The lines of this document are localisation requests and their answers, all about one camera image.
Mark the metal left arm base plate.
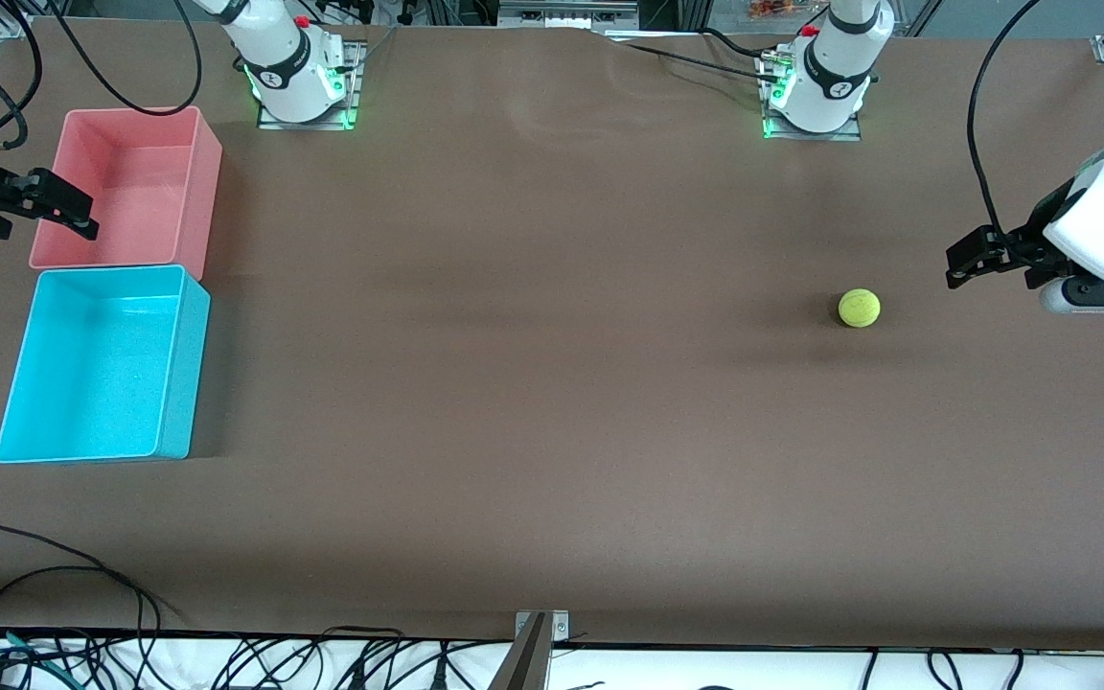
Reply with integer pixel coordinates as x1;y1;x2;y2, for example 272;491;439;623
760;53;865;143

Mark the aluminium frame rail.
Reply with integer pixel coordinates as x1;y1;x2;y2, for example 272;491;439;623
497;0;641;29

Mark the grey aluminium profile bar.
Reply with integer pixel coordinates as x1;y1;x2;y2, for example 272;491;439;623
486;613;554;690

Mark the black right arm cable loop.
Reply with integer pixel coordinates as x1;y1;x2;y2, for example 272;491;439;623
46;0;204;117

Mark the blue plastic bin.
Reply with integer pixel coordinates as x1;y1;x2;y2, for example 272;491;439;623
0;264;212;465

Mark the pink plastic bin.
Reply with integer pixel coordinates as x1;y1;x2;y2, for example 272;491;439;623
29;106;224;281

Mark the black base power cable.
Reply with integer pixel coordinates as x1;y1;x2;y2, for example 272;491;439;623
623;27;785;83

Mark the metal table bracket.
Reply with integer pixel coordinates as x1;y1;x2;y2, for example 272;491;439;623
514;609;571;644

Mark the yellow tennis ball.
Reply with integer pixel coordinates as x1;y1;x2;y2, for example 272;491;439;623
838;288;882;329

